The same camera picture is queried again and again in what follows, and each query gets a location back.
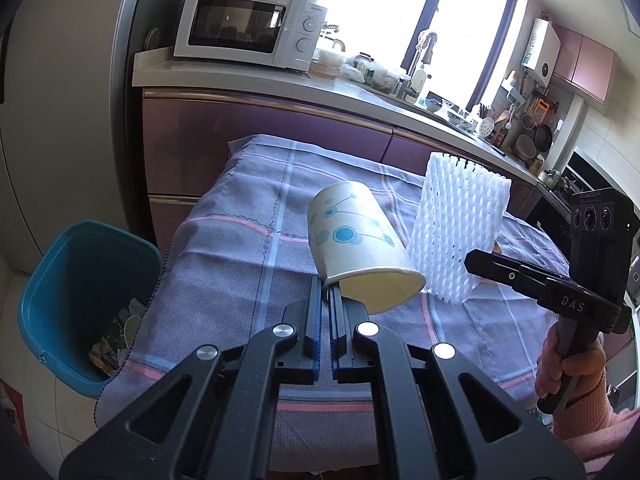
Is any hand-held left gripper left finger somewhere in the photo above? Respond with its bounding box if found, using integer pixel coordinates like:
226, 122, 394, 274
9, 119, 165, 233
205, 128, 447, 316
59, 274, 323, 480

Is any pink wall cabinet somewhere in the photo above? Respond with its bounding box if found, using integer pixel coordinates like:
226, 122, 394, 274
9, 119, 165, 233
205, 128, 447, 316
552, 25, 616, 106

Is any white water heater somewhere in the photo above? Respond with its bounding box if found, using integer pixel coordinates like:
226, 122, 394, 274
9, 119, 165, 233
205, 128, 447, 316
521, 17, 561, 86

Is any white microwave oven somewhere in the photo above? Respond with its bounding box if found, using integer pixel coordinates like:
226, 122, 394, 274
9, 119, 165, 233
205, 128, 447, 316
173, 0, 328, 70

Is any blue plastic trash bin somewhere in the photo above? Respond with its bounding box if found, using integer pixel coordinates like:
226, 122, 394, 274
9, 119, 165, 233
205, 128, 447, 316
17, 220, 165, 400

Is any white foam fruit net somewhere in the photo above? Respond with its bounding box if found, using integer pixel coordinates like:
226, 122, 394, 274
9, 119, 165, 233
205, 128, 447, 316
405, 151, 512, 307

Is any kitchen window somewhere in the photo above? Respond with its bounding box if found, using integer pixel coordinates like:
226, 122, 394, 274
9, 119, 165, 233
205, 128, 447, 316
305, 0, 528, 111

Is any glass kettle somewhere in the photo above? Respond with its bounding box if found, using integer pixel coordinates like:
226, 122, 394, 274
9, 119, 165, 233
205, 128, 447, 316
310, 22, 348, 80

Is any silver refrigerator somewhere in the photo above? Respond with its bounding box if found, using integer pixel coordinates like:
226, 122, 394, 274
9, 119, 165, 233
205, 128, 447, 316
0, 0, 151, 281

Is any glass jar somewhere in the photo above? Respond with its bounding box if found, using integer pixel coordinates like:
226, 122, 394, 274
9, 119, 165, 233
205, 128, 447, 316
352, 52, 373, 83

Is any person's right hand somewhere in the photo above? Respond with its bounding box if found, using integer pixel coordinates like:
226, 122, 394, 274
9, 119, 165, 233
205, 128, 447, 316
534, 327, 608, 406

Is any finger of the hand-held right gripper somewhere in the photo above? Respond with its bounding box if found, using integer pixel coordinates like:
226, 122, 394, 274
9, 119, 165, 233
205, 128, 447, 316
464, 249, 572, 302

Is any person's pink sleeved right forearm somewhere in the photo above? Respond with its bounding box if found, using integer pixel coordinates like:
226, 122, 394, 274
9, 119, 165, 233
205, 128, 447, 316
550, 370, 640, 478

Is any white soap bottle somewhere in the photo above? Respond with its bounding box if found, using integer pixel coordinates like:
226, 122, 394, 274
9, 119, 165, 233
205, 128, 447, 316
410, 62, 429, 101

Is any plaid purple tablecloth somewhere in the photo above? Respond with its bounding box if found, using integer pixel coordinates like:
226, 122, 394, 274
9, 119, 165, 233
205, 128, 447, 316
94, 134, 576, 428

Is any clear bag of food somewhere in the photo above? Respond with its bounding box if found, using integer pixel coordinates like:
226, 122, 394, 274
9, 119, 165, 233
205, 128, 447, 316
370, 66, 403, 95

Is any metal kitchen faucet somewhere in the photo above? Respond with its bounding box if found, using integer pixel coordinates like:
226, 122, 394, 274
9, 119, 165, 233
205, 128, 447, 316
397, 31, 438, 101

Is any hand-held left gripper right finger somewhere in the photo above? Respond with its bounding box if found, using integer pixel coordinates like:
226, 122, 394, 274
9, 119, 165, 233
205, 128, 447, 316
327, 285, 586, 480

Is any purple kitchen cabinet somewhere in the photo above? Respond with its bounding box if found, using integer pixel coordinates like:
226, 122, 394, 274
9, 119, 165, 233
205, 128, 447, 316
132, 47, 551, 261

